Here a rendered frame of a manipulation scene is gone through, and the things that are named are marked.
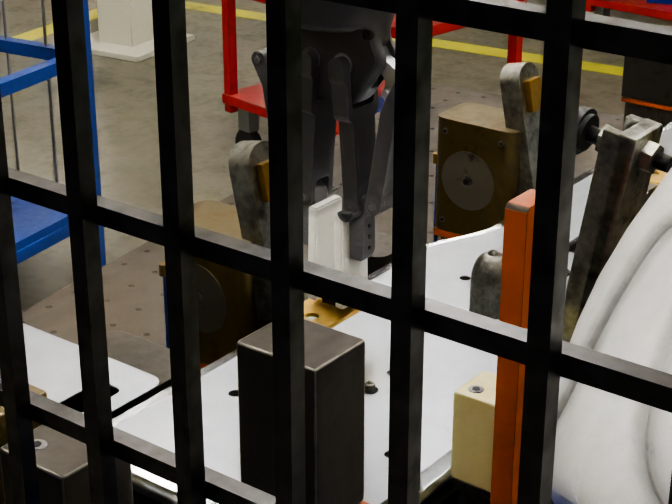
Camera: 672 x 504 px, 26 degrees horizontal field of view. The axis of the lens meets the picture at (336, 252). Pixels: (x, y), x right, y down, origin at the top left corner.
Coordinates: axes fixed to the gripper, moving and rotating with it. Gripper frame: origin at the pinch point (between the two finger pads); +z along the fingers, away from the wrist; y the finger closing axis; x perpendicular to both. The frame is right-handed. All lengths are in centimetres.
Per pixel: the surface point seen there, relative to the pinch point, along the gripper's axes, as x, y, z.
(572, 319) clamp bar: -1.8, 19.3, -1.2
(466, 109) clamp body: 41.2, -15.6, 3.4
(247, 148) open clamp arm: 4.6, -12.0, -3.7
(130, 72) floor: 279, -303, 108
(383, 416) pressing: -5.4, 7.8, 7.9
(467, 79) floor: 344, -204, 108
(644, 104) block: 76, -13, 11
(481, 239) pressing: 23.8, -2.8, 7.9
